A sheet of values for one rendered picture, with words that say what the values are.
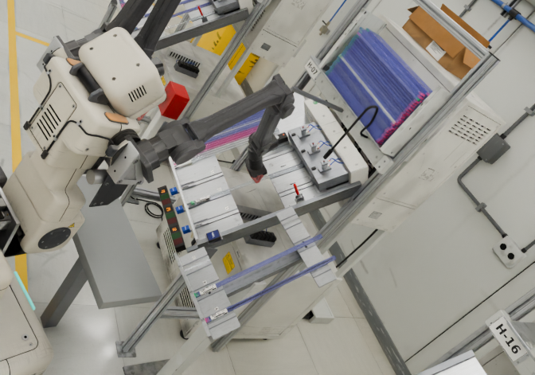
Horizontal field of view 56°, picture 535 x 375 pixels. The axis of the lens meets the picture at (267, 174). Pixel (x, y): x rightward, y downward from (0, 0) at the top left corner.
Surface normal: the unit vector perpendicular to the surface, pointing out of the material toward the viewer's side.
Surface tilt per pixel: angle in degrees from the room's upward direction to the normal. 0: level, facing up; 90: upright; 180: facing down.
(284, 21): 90
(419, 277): 90
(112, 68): 48
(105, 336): 0
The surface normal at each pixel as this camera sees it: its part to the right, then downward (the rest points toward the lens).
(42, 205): -0.49, -0.04
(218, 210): -0.12, -0.65
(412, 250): -0.75, -0.21
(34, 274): 0.57, -0.69
